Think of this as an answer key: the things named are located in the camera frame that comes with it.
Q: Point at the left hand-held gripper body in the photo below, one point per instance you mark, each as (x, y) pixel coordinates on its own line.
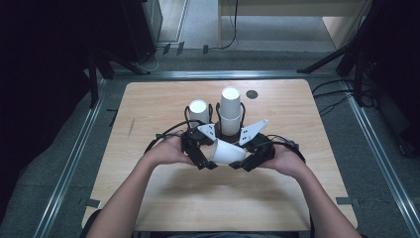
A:
(199, 137)

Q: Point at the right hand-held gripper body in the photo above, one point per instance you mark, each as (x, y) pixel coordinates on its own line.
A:
(261, 147)

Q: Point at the white ribbed paper cup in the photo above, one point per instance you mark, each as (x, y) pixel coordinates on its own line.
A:
(198, 110)
(230, 102)
(230, 127)
(228, 153)

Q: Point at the person's right hand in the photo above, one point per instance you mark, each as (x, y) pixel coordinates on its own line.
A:
(287, 160)

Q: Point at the person's left hand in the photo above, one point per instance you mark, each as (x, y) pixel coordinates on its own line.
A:
(166, 152)

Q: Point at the black round table grommet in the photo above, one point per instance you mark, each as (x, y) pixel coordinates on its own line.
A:
(252, 94)

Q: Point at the dark tape piece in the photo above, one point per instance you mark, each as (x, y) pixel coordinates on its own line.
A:
(346, 200)

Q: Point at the black metal stand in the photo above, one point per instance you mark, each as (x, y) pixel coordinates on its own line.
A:
(94, 79)

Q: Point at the dark cabinet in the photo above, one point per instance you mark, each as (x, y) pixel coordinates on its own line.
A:
(142, 26)

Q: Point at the black tripod stand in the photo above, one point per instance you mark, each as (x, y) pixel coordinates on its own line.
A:
(343, 49)

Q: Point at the light wooden cabinet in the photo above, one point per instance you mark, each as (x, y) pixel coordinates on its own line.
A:
(340, 26)

